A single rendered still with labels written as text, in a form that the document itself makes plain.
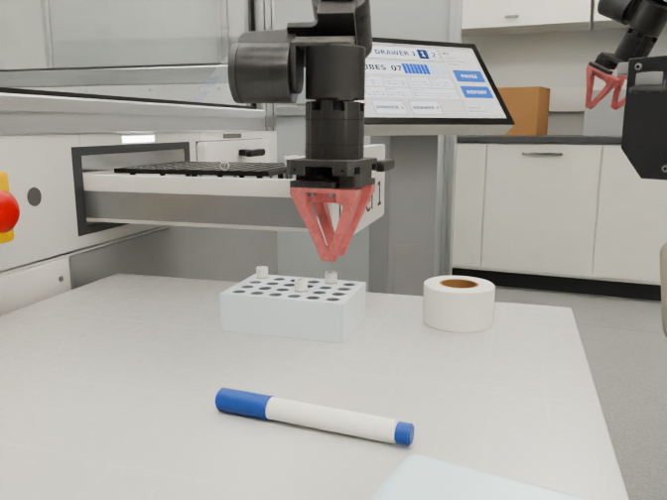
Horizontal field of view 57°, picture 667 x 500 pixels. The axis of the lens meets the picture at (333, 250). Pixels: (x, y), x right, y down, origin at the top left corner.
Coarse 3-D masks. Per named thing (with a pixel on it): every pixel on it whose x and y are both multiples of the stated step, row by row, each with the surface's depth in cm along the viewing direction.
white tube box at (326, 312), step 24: (240, 288) 61; (264, 288) 62; (288, 288) 61; (312, 288) 61; (336, 288) 61; (360, 288) 61; (240, 312) 59; (264, 312) 58; (288, 312) 57; (312, 312) 56; (336, 312) 56; (360, 312) 62; (288, 336) 58; (312, 336) 57; (336, 336) 56
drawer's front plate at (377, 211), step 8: (376, 144) 94; (368, 152) 84; (376, 152) 89; (384, 152) 94; (376, 176) 90; (384, 176) 95; (376, 184) 90; (376, 192) 91; (376, 200) 91; (336, 208) 71; (376, 208) 91; (336, 216) 71; (368, 216) 86; (376, 216) 91; (320, 224) 69; (336, 224) 71; (360, 224) 82; (368, 224) 87
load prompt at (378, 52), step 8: (376, 48) 169; (384, 48) 170; (392, 48) 171; (400, 48) 172; (408, 48) 173; (416, 48) 174; (424, 48) 176; (368, 56) 166; (376, 56) 167; (384, 56) 168; (392, 56) 169; (400, 56) 170; (408, 56) 171; (416, 56) 173; (424, 56) 174; (432, 56) 175; (440, 56) 176
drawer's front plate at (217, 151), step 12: (204, 144) 106; (216, 144) 110; (228, 144) 114; (240, 144) 119; (252, 144) 125; (264, 144) 131; (204, 156) 106; (216, 156) 110; (228, 156) 115; (240, 156) 120; (264, 156) 131
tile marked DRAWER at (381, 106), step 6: (372, 102) 157; (378, 102) 158; (384, 102) 159; (390, 102) 159; (396, 102) 160; (402, 102) 161; (378, 108) 157; (384, 108) 157; (390, 108) 158; (396, 108) 159; (402, 108) 160
